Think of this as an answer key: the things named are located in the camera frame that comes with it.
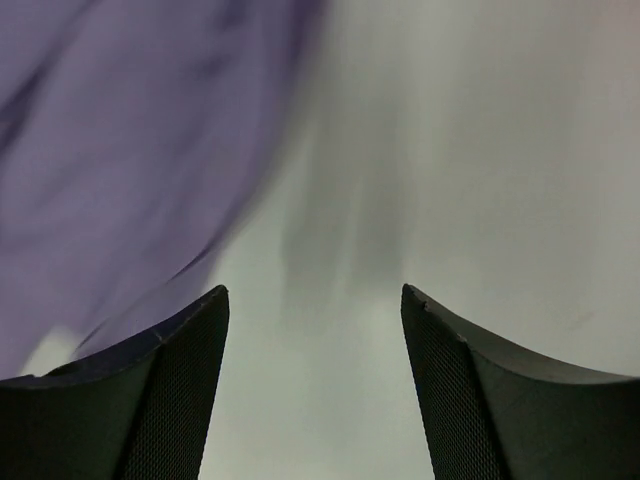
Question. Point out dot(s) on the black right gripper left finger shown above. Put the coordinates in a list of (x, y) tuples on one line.
[(139, 409)]

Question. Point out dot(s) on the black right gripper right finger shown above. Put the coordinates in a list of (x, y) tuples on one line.
[(492, 409)]

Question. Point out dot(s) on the purple t-shirt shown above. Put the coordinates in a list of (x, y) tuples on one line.
[(133, 135)]

